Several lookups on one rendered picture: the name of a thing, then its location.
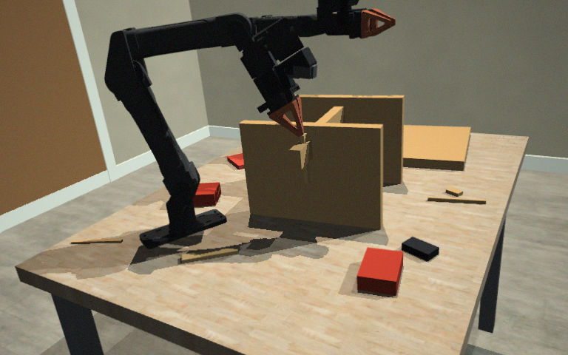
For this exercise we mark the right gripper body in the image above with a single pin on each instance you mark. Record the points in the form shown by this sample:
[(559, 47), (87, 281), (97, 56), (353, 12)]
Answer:
[(280, 100)]

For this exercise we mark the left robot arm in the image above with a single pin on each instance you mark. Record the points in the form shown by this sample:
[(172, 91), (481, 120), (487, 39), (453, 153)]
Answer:
[(306, 26)]

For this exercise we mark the tan flat board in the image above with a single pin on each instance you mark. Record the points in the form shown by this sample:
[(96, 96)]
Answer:
[(438, 147)]

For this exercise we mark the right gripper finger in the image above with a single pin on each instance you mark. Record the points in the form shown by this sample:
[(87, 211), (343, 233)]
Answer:
[(276, 116), (300, 110)]

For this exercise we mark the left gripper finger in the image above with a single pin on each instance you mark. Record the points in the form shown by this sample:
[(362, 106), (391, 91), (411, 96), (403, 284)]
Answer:
[(365, 23), (374, 22)]

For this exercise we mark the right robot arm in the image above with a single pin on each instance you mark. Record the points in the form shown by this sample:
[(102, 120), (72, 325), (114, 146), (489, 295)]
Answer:
[(128, 79)]

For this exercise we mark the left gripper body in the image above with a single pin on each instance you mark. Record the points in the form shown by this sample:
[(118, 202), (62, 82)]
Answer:
[(353, 30)]

